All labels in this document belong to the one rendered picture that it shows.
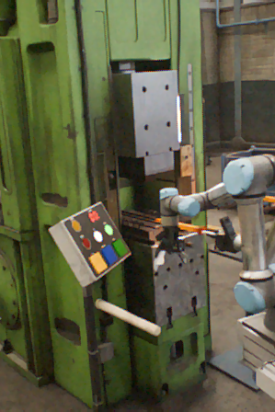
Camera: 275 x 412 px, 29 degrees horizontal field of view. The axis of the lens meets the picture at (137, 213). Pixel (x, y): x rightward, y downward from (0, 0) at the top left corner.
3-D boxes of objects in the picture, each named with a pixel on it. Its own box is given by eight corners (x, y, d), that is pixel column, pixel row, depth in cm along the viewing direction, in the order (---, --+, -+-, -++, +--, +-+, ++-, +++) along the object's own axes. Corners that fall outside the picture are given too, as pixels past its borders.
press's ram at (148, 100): (191, 147, 281) (189, 69, 271) (136, 158, 258) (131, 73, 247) (140, 143, 313) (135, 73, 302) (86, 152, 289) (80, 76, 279)
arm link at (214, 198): (291, 145, 187) (208, 188, 227) (269, 150, 181) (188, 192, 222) (302, 177, 185) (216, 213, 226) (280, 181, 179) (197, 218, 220)
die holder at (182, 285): (206, 305, 300) (203, 230, 289) (156, 328, 277) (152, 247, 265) (141, 280, 342) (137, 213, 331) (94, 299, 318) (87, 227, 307)
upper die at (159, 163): (174, 169, 275) (173, 151, 273) (145, 176, 263) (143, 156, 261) (123, 162, 307) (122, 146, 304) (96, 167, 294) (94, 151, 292)
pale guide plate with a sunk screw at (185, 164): (192, 175, 302) (191, 144, 298) (181, 177, 297) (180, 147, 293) (189, 174, 304) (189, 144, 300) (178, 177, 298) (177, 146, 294)
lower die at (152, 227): (177, 234, 284) (176, 219, 282) (149, 243, 272) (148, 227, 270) (127, 221, 316) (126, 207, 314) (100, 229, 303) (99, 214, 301)
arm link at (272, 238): (318, 188, 207) (269, 296, 221) (313, 183, 217) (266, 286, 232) (290, 178, 207) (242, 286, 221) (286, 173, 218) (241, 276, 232)
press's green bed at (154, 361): (208, 379, 312) (205, 305, 300) (161, 406, 289) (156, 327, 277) (145, 346, 353) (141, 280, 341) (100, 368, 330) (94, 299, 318)
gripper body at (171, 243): (169, 256, 221) (168, 228, 218) (159, 251, 229) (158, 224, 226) (185, 253, 224) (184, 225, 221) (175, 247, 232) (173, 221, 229)
